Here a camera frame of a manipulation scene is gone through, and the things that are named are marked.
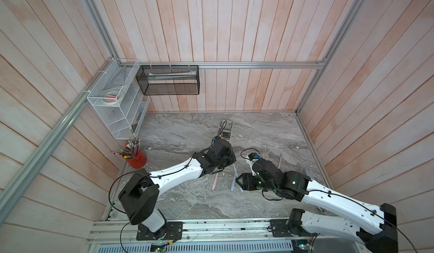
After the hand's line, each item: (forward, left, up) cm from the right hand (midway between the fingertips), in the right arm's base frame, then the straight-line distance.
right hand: (239, 179), depth 73 cm
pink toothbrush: (+4, +12, -14) cm, 19 cm away
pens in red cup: (+15, +55, -1) cm, 57 cm away
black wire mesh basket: (+59, +41, +11) cm, 73 cm away
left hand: (+11, +1, -1) cm, 11 cm away
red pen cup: (+12, +52, -7) cm, 54 cm away
